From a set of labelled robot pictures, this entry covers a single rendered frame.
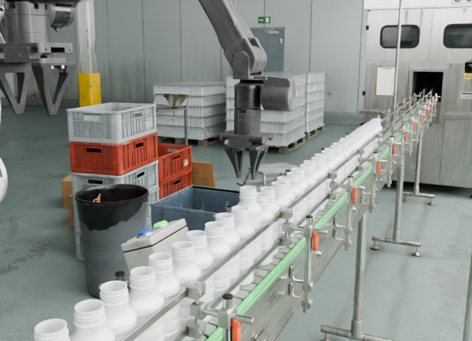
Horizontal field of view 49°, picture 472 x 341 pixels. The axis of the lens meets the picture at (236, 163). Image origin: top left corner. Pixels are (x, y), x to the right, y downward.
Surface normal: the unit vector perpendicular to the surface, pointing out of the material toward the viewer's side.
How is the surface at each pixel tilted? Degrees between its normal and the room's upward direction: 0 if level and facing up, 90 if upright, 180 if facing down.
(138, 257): 90
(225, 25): 81
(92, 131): 90
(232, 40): 90
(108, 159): 90
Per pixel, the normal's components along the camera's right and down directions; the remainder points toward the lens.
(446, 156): -0.41, 0.18
